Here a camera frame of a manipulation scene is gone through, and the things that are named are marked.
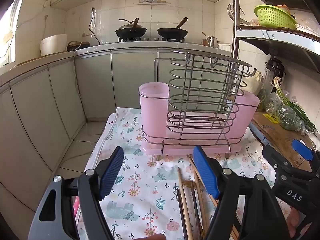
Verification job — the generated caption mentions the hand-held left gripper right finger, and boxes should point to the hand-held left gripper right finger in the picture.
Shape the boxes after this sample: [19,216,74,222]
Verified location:
[192,145,293,240]

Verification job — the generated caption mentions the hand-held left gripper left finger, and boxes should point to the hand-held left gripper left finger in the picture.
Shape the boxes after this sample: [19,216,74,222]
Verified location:
[27,146,125,240]

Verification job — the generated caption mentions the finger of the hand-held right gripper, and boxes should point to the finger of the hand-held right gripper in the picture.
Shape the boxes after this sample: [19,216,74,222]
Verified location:
[262,144,313,178]
[291,139,320,174]

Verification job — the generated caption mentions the pile of wooden chopsticks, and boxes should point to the pile of wooden chopsticks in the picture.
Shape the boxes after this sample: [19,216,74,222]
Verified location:
[176,154,240,240]

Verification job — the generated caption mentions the pink and metal utensil rack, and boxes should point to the pink and metal utensil rack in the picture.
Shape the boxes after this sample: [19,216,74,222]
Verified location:
[138,51,261,160]

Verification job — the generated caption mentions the person's right hand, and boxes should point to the person's right hand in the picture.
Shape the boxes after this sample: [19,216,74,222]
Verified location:
[286,208,304,238]

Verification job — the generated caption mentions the brown cardboard box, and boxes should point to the brown cardboard box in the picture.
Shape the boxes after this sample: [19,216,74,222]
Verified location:
[250,112,318,169]

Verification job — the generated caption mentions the floral printed cloth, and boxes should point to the floral printed cloth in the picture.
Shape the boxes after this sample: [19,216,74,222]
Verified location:
[75,107,293,240]

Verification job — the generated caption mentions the bag of leafy greens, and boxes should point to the bag of leafy greens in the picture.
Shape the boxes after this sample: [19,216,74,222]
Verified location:
[257,90,304,132]

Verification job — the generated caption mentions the green onions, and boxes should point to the green onions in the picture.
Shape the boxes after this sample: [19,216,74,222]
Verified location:
[272,77,318,135]

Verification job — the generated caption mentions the napa cabbage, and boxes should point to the napa cabbage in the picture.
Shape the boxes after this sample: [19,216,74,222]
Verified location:
[246,70,264,95]

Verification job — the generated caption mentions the black blender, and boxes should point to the black blender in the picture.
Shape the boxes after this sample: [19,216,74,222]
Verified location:
[264,58,285,85]

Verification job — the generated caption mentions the grey kitchen base cabinets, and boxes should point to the grey kitchen base cabinets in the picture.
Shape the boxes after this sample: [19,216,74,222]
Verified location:
[0,47,233,228]

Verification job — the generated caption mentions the metal shelf rack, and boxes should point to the metal shelf rack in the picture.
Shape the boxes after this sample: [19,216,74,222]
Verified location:
[230,0,320,74]

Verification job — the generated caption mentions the white plastic tray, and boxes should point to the white plastic tray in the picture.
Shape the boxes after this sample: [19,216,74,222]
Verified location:
[295,24,320,34]

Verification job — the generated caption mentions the small metal pot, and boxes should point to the small metal pot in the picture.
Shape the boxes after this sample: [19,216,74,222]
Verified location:
[207,35,220,47]

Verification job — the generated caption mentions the black round cooker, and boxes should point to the black round cooker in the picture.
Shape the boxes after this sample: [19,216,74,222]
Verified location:
[66,41,90,52]

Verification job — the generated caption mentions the green plastic basket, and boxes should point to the green plastic basket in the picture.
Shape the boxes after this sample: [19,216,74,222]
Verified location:
[254,4,297,30]

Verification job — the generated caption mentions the white rice cooker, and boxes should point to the white rice cooker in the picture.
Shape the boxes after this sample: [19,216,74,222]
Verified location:
[39,34,68,57]

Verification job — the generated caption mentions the gas stove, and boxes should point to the gas stove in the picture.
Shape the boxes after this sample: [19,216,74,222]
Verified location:
[117,36,187,43]

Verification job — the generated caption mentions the black wok with lid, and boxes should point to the black wok with lid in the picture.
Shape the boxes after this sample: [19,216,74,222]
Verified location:
[115,17,147,39]

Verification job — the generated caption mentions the metal skimmer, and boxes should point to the metal skimmer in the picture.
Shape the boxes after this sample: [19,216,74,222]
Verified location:
[227,3,247,25]

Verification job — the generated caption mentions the window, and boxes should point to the window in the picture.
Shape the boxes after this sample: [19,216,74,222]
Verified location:
[0,0,28,65]

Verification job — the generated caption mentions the black wok with wooden handle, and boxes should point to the black wok with wooden handle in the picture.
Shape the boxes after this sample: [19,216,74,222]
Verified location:
[157,17,188,39]

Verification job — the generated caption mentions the black power cable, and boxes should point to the black power cable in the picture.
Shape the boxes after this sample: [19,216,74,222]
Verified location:
[88,7,100,45]

